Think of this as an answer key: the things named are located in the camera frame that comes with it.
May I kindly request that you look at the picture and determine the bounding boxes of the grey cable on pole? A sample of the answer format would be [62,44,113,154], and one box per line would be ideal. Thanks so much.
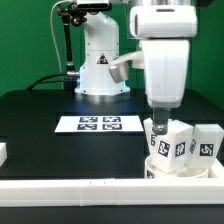
[49,0,73,73]

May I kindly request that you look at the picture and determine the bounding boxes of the white U-shaped barrier frame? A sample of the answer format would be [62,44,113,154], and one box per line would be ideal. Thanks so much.
[0,141,224,208]

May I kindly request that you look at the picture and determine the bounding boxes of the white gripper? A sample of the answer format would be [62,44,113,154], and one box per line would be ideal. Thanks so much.
[140,40,190,135]

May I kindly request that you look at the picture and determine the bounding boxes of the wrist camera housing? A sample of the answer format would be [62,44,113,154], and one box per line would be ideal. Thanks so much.
[109,51,144,83]

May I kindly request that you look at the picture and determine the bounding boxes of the rear camera on pole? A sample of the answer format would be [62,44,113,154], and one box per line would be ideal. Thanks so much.
[77,0,110,9]

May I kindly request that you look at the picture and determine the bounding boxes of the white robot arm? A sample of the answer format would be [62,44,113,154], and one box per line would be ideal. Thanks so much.
[92,0,215,135]

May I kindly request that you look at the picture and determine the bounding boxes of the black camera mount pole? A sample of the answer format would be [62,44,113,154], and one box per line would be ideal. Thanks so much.
[56,1,88,79]

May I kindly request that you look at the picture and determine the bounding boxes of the black floor cables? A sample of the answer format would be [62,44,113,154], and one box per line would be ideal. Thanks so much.
[26,72,79,91]

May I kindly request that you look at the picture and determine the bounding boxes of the white AprilTag base sheet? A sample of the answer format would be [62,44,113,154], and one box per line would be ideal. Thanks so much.
[55,116,143,133]

